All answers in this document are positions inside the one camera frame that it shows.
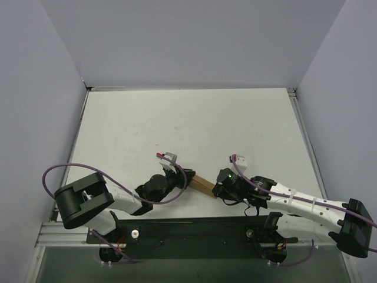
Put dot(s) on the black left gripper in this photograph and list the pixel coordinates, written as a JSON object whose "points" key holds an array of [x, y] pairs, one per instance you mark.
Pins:
{"points": [[185, 177]]}

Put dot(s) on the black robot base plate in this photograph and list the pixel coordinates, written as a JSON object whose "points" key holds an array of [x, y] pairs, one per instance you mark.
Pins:
{"points": [[233, 237]]}

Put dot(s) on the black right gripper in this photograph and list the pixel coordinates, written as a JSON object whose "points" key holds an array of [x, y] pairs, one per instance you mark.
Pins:
{"points": [[218, 189]]}

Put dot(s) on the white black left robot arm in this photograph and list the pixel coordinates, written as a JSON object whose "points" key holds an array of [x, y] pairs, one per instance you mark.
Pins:
{"points": [[89, 202]]}

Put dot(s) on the brown paper box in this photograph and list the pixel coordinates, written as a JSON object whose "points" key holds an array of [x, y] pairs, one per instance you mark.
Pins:
{"points": [[202, 185]]}

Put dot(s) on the aluminium table edge rail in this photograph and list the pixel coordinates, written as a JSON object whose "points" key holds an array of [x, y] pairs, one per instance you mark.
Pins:
{"points": [[295, 104]]}

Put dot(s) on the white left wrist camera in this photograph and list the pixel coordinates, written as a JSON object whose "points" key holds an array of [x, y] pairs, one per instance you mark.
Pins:
{"points": [[167, 160]]}

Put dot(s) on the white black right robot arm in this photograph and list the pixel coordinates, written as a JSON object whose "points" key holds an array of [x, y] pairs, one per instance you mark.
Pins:
{"points": [[347, 224]]}

